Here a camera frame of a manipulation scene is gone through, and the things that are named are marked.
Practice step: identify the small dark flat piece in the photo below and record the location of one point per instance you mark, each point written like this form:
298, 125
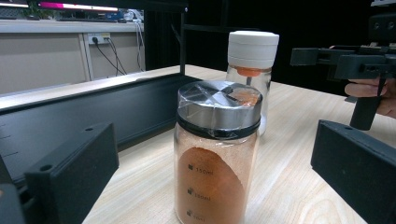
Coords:
351, 99

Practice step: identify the white power socket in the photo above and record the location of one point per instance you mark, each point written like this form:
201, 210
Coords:
99, 38

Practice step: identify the spice jar with metal lid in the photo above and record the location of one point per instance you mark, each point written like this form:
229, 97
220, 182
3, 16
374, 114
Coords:
214, 168

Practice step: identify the black metal rack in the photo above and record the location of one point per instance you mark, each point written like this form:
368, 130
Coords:
93, 102

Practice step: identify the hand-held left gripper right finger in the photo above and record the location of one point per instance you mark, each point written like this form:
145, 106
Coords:
358, 174

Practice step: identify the blue box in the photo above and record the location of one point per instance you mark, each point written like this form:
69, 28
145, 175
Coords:
113, 15

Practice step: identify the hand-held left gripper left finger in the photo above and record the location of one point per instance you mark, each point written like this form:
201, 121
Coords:
77, 174

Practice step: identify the black curtain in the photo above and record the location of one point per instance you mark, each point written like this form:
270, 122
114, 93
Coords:
311, 18

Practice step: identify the monitor with pink strip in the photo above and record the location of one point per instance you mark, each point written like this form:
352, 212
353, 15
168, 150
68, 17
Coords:
77, 6

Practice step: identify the grey office desk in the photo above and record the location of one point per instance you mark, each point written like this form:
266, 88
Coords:
46, 56

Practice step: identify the glass bottle with white lid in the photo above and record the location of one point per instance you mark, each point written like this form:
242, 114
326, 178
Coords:
252, 49

